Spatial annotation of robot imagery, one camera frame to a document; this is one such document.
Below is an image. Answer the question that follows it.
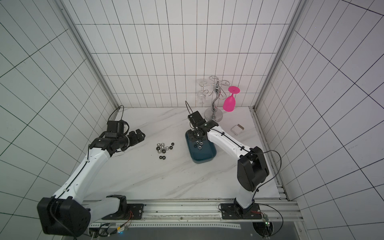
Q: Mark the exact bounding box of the silver wine glass rack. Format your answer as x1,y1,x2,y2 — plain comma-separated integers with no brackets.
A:
200,76,230,123

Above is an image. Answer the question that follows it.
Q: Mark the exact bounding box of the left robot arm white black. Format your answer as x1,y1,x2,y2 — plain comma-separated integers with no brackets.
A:
37,130,146,238

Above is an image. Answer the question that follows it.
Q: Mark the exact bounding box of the small white cube box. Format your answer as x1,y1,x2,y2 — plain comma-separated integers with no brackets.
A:
231,124,245,136

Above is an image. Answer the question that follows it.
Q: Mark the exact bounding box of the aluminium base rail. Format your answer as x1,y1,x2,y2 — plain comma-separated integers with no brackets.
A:
87,199,304,231

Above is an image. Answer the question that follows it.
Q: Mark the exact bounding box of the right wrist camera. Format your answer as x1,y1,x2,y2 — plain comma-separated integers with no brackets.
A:
188,111,206,128

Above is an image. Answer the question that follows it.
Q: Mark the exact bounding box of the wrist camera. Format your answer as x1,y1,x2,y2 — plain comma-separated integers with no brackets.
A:
188,111,206,128
107,120,125,135

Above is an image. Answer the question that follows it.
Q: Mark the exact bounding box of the pink plastic wine glass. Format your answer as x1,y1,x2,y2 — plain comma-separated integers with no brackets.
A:
223,86,241,112

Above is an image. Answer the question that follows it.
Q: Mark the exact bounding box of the clear hanging wine glass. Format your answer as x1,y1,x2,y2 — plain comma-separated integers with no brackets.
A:
196,79,208,107

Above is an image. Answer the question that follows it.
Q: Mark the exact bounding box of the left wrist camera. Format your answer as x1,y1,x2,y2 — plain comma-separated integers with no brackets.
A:
107,120,125,135

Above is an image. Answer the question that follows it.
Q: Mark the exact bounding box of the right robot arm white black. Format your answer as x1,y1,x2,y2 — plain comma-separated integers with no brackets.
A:
185,121,270,219

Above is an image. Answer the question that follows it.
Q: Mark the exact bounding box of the teal storage box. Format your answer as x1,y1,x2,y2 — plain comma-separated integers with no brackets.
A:
185,130,217,164

